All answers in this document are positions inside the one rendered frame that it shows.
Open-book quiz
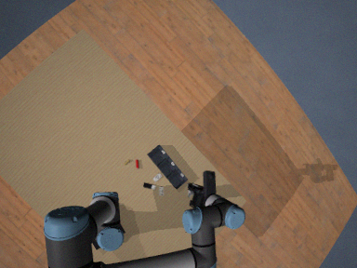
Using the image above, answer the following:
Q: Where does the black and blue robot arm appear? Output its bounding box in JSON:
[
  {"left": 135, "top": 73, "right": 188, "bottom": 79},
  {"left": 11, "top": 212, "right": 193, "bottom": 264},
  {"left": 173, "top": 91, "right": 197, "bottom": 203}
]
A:
[{"left": 44, "top": 170, "right": 245, "bottom": 268}]

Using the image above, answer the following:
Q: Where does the dark grey rack of labelled bins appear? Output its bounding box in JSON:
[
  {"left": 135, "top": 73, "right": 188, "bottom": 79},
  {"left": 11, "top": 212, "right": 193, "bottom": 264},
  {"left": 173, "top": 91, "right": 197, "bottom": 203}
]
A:
[{"left": 148, "top": 145, "right": 188, "bottom": 189}]

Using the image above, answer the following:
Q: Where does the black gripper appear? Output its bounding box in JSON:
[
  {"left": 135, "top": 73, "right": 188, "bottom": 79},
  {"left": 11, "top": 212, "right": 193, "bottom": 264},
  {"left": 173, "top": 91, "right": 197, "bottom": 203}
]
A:
[{"left": 187, "top": 183, "right": 213, "bottom": 208}]

